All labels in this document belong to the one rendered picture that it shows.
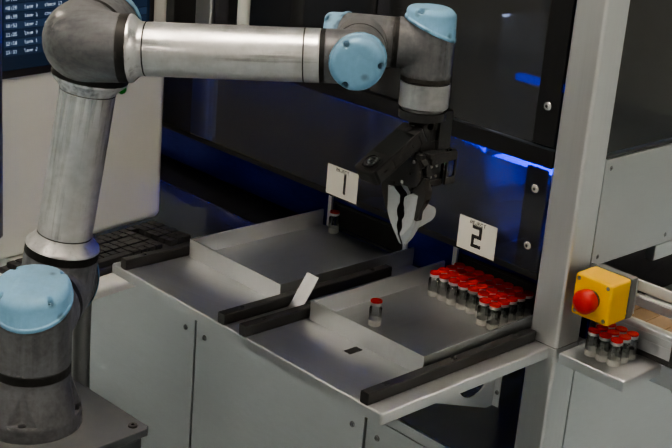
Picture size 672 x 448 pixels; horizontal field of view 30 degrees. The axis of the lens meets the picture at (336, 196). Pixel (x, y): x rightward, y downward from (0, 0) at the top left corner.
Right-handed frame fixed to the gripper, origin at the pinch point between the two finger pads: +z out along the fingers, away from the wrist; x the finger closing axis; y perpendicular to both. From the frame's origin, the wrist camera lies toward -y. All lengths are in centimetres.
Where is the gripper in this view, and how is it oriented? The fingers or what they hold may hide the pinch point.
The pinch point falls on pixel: (400, 237)
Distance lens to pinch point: 192.4
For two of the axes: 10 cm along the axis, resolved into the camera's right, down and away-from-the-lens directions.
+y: 7.2, -1.6, 6.7
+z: -0.8, 9.5, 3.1
